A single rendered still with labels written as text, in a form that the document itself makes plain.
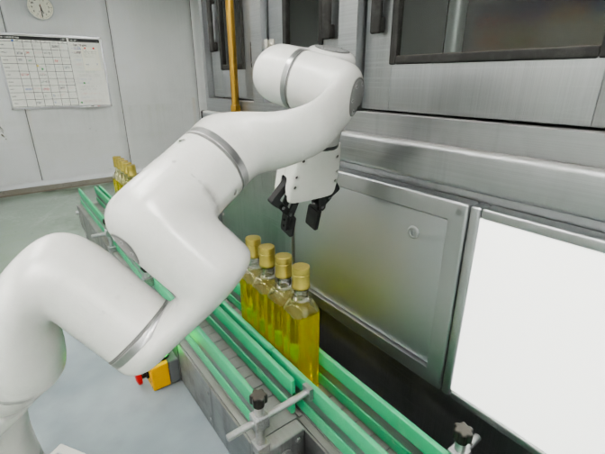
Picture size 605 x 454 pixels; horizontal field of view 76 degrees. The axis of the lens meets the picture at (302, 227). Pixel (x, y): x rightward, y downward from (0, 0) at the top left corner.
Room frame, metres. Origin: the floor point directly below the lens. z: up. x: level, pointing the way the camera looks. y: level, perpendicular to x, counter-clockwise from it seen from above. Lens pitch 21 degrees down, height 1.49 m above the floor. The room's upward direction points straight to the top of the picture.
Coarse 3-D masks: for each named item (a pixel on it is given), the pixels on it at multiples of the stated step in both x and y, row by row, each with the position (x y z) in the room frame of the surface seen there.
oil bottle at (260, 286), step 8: (256, 280) 0.74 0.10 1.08; (264, 280) 0.73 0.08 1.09; (272, 280) 0.73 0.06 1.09; (256, 288) 0.73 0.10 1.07; (264, 288) 0.71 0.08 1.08; (256, 296) 0.73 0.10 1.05; (264, 296) 0.71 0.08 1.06; (256, 304) 0.73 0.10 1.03; (264, 304) 0.71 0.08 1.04; (256, 312) 0.74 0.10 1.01; (264, 312) 0.71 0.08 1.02; (256, 320) 0.74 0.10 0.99; (264, 320) 0.71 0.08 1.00; (256, 328) 0.74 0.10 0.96; (264, 328) 0.71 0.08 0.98; (264, 336) 0.71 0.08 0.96
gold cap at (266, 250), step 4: (260, 244) 0.75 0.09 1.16; (264, 244) 0.75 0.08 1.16; (268, 244) 0.75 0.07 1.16; (272, 244) 0.75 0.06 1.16; (260, 248) 0.73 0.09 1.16; (264, 248) 0.73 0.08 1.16; (268, 248) 0.73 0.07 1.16; (272, 248) 0.74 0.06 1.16; (260, 252) 0.73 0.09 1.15; (264, 252) 0.73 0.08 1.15; (268, 252) 0.73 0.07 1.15; (272, 252) 0.73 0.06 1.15; (260, 256) 0.73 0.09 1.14; (264, 256) 0.73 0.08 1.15; (268, 256) 0.73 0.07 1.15; (272, 256) 0.73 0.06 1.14; (260, 260) 0.73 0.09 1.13; (264, 260) 0.73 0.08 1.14; (268, 260) 0.73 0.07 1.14; (272, 260) 0.73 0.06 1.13; (260, 264) 0.73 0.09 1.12; (264, 264) 0.73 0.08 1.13; (268, 264) 0.73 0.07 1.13; (272, 264) 0.73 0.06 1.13
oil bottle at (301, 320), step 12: (288, 300) 0.65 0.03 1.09; (312, 300) 0.65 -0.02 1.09; (288, 312) 0.64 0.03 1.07; (300, 312) 0.62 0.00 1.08; (312, 312) 0.64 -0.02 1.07; (288, 324) 0.64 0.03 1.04; (300, 324) 0.62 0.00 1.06; (312, 324) 0.63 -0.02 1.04; (288, 336) 0.64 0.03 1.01; (300, 336) 0.62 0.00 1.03; (312, 336) 0.64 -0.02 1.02; (288, 348) 0.64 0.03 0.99; (300, 348) 0.62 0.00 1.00; (312, 348) 0.64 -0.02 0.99; (300, 360) 0.62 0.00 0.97; (312, 360) 0.64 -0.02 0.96; (312, 372) 0.64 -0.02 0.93
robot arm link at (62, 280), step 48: (48, 240) 0.35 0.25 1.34; (0, 288) 0.31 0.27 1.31; (48, 288) 0.32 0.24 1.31; (96, 288) 0.33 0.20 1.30; (144, 288) 0.36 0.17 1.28; (0, 336) 0.29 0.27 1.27; (48, 336) 0.33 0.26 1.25; (96, 336) 0.32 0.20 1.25; (0, 384) 0.29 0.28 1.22; (48, 384) 0.32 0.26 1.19
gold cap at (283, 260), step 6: (282, 252) 0.71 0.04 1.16; (276, 258) 0.69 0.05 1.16; (282, 258) 0.69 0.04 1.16; (288, 258) 0.69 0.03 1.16; (276, 264) 0.69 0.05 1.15; (282, 264) 0.68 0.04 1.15; (288, 264) 0.69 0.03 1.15; (276, 270) 0.69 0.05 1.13; (282, 270) 0.68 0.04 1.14; (288, 270) 0.69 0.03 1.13; (276, 276) 0.69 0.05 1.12; (282, 276) 0.68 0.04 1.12; (288, 276) 0.69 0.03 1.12
